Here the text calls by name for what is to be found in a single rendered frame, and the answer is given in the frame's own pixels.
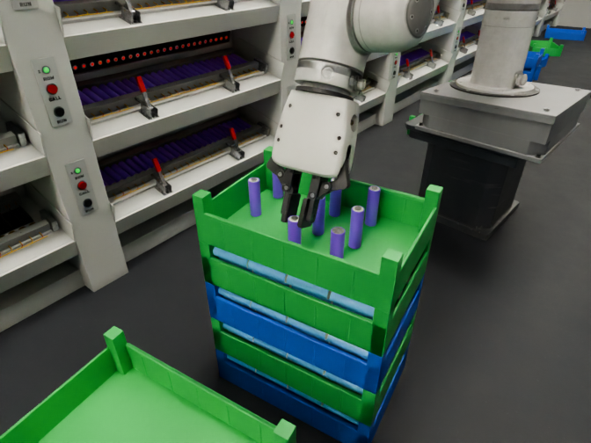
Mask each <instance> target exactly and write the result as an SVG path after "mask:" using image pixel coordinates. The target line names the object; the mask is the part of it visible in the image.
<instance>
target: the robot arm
mask: <svg viewBox="0 0 591 443"><path fill-rule="evenodd" d="M439 1H440V0H310V7H309V11H308V16H307V19H306V24H305V28H304V33H303V41H302V45H301V49H300V54H299V58H298V63H297V66H296V71H295V79H294V81H295V82H296V83H298V84H300V85H298V86H296V88H295V90H291V92H290V94H289V96H288V99H287V102H286V104H285V106H284V109H283V111H282V114H281V119H280V122H279V125H278V128H277V131H276V135H275V138H274V146H273V152H272V156H271V157H270V159H269V161H268V162H267V164H266V167H267V168H268V169H269V170H270V171H271V172H272V173H273V174H275V175H276V176H277V177H278V179H279V180H280V182H281V185H282V191H284V192H285V193H284V198H283V202H282V206H281V222H288V218H289V216H291V215H296V214H297V210H298V206H299V202H300V198H301V195H300V193H298V189H299V185H300V181H301V176H302V173H303V172H305V173H309V174H312V178H311V182H310V189H309V193H308V196H307V198H304V199H303V203H302V206H301V211H300V214H299V219H298V223H297V226H298V228H301V229H303V228H308V227H310V226H311V224H312V223H313V222H314V221H315V219H316V215H317V208H318V204H319V201H320V200H321V199H322V198H323V197H324V196H326V195H327V194H329V193H330V192H332V191H338V190H343V189H348V188H349V187H350V177H349V173H350V170H351V168H352V163H353V159H354V150H355V144H356V138H357V131H358V122H359V104H358V103H356V102H354V98H351V97H350V96H358V93H359V90H361V91H363V90H364V89H365V86H366V80H365V79H362V77H363V73H364V69H365V66H366V62H367V59H368V57H369V55H370V54H371V53H398V52H404V51H406V50H409V49H411V48H413V47H415V46H416V45H417V44H418V43H419V42H420V41H421V40H422V38H423V37H424V35H425V33H426V32H427V29H428V27H429V26H430V24H431V22H432V19H433V17H434V14H435V11H436V9H437V6H438V3H439ZM541 2H542V0H486V4H485V12H484V16H483V20H482V25H481V29H480V34H479V38H478V46H477V51H476V55H475V60H474V64H473V69H472V73H471V76H467V77H461V78H459V79H457V80H456V85H457V86H459V87H461V88H464V89H466V90H469V91H477V92H483V93H490V94H502V95H517V94H526V93H530V92H532V91H533V90H534V85H532V84H530V83H527V80H528V77H527V74H524V75H523V73H522V72H523V69H524V65H525V62H526V59H527V55H528V51H529V45H530V42H531V39H532V35H533V32H534V28H535V24H536V18H537V15H538V12H539V8H540V4H541ZM283 167H285V168H286V170H285V169H284V168H283ZM328 178H336V180H335V181H331V182H328Z"/></svg>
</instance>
